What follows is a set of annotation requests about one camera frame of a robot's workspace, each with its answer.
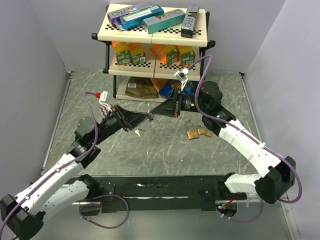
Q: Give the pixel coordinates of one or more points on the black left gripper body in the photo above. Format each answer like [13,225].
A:
[118,116]

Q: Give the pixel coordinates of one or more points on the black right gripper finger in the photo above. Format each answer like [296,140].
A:
[168,102]
[163,111]

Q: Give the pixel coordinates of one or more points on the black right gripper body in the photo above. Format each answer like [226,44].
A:
[178,105]

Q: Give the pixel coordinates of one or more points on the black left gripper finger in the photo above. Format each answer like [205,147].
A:
[134,119]
[131,114]

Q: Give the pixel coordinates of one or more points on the key with panda keychain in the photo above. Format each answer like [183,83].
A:
[151,117]

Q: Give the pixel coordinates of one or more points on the small brass padlock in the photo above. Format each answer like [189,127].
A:
[208,133]

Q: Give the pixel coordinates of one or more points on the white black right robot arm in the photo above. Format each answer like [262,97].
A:
[275,174]

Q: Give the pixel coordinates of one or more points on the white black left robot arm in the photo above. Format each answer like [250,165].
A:
[25,213]

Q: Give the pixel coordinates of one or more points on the blue chips bag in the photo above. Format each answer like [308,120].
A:
[189,89]

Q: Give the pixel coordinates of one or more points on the purple striped sponge pad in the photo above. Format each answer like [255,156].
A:
[105,112]

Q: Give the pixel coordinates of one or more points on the orange snack bag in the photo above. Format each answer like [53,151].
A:
[159,83]

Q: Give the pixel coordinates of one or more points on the brown snack bag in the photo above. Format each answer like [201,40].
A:
[141,87]

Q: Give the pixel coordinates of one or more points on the large brass padlock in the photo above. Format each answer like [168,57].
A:
[191,130]

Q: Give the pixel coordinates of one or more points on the medium brass padlock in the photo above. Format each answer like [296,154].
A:
[200,130]

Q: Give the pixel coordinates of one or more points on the orange green box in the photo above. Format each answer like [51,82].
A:
[138,55]
[122,52]
[186,56]
[168,54]

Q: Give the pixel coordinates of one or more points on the silver RIO box right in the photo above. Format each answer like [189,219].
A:
[189,21]

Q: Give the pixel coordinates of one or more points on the teal RIO box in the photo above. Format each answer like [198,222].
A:
[169,19]

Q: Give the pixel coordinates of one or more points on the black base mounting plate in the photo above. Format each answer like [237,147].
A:
[162,192]

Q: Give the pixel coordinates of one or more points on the blue toothpaste box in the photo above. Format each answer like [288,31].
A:
[134,19]

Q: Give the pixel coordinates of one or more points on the purple RIO box left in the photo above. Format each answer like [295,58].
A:
[114,16]

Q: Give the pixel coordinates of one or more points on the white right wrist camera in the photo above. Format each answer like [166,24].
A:
[182,77]

